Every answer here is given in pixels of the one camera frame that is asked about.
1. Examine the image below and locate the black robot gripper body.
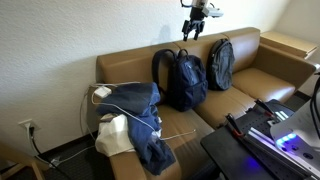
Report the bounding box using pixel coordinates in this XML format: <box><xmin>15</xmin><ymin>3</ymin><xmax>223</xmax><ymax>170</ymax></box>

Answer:
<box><xmin>189</xmin><ymin>6</ymin><xmax>205</xmax><ymax>24</ymax></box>

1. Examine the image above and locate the navy blue backpack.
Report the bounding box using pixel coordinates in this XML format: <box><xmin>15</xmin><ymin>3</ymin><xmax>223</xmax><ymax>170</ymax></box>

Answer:
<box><xmin>151</xmin><ymin>48</ymin><xmax>209</xmax><ymax>113</ymax></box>

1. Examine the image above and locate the grey backpack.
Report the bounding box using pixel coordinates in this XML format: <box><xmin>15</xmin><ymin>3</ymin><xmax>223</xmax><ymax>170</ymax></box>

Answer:
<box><xmin>206</xmin><ymin>38</ymin><xmax>236</xmax><ymax>92</ymax></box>

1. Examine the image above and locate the brown leather sofa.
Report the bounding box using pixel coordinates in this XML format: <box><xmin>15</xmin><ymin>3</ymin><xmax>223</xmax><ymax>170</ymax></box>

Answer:
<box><xmin>87</xmin><ymin>27</ymin><xmax>317</xmax><ymax>180</ymax></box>

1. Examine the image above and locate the blue clothing pile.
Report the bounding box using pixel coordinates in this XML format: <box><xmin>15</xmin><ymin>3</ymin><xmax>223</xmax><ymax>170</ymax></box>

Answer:
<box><xmin>96</xmin><ymin>82</ymin><xmax>177</xmax><ymax>176</ymax></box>

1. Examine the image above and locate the light wooden side table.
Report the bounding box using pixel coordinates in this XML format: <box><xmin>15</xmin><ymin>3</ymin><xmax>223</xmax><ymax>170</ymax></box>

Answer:
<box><xmin>259</xmin><ymin>30</ymin><xmax>318</xmax><ymax>60</ymax></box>

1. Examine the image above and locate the red black clamp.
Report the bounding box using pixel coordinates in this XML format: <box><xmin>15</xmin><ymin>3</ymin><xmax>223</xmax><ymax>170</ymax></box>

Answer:
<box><xmin>225</xmin><ymin>113</ymin><xmax>246</xmax><ymax>139</ymax></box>
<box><xmin>254</xmin><ymin>98</ymin><xmax>278</xmax><ymax>118</ymax></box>

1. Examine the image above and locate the white charger adapter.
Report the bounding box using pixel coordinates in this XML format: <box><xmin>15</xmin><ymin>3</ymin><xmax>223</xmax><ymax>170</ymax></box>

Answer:
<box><xmin>93</xmin><ymin>85</ymin><xmax>112</xmax><ymax>99</ymax></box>

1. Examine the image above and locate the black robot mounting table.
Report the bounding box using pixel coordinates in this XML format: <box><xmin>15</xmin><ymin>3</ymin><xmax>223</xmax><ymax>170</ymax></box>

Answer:
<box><xmin>199</xmin><ymin>98</ymin><xmax>320</xmax><ymax>180</ymax></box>

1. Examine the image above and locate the white cloth bundle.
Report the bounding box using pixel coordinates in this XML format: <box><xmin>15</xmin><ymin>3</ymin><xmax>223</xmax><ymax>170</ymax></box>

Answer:
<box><xmin>94</xmin><ymin>113</ymin><xmax>136</xmax><ymax>158</ymax></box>

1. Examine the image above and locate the light wooden chair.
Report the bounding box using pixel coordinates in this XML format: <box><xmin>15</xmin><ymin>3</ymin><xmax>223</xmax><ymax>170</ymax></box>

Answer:
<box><xmin>0</xmin><ymin>143</ymin><xmax>51</xmax><ymax>180</ymax></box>

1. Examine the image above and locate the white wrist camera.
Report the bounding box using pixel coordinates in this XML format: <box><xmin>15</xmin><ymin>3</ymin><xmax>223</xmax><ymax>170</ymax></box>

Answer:
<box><xmin>200</xmin><ymin>5</ymin><xmax>225</xmax><ymax>19</ymax></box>

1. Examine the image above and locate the thin white charging cable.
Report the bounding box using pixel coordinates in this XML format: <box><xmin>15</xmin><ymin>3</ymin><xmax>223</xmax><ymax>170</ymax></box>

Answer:
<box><xmin>90</xmin><ymin>94</ymin><xmax>197</xmax><ymax>141</ymax></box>

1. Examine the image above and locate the white power cord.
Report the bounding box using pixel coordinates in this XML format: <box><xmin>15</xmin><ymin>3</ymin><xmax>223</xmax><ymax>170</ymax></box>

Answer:
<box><xmin>79</xmin><ymin>81</ymin><xmax>141</xmax><ymax>141</ymax></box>

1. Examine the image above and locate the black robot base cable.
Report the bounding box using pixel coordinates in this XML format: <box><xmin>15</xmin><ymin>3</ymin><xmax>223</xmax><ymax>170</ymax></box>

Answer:
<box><xmin>309</xmin><ymin>72</ymin><xmax>320</xmax><ymax>141</ymax></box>

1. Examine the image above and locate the power brick with white cord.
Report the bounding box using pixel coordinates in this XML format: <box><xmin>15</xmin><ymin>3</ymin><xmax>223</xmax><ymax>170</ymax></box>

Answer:
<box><xmin>25</xmin><ymin>125</ymin><xmax>96</xmax><ymax>168</ymax></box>

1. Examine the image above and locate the white wall outlet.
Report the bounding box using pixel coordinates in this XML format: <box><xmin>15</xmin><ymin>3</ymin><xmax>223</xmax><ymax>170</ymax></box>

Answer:
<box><xmin>17</xmin><ymin>118</ymin><xmax>40</xmax><ymax>132</ymax></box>

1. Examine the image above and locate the black power cable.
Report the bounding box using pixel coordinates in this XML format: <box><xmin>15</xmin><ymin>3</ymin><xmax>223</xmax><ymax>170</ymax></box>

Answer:
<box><xmin>29</xmin><ymin>127</ymin><xmax>69</xmax><ymax>179</ymax></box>

